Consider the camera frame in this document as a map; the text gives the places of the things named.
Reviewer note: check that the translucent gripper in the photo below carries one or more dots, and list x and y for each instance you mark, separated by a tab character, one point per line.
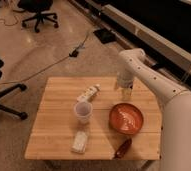
126	93

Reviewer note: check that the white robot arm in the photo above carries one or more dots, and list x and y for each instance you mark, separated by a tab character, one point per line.
175	143

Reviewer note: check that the orange bowl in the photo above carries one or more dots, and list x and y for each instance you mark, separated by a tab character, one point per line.
126	118

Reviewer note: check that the clear plastic cup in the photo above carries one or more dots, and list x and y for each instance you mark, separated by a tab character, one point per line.
83	111

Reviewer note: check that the black floor mat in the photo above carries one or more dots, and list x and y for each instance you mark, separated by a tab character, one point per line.
104	35

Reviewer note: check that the wooden table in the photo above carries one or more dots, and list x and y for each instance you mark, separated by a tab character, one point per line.
55	125

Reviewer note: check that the black office chair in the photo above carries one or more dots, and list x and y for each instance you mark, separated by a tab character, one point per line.
40	9

